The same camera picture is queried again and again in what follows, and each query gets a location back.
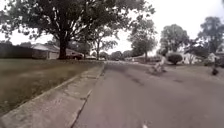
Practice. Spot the slim tree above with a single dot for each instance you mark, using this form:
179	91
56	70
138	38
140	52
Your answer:
98	45

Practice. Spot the tall dark tree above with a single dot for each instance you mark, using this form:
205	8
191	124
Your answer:
143	38

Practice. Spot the grey asphalt road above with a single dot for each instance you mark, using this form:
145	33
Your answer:
143	96

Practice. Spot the house with light walls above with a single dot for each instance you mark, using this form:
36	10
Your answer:
53	51

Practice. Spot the rounded bush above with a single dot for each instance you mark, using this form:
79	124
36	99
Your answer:
174	58

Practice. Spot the huge spreading tree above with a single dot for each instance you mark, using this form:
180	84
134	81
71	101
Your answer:
63	20

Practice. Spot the round-crowned tree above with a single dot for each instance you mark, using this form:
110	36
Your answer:
173	36

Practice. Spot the concrete kerb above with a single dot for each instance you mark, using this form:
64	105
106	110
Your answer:
56	103

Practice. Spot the robot's own part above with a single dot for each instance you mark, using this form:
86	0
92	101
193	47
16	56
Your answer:
145	126

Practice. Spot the white house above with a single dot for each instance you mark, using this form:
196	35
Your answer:
191	58

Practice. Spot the grass verge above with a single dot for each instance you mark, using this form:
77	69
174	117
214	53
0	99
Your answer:
33	76

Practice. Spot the tree with open crown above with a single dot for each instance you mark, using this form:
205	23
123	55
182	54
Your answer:
211	33

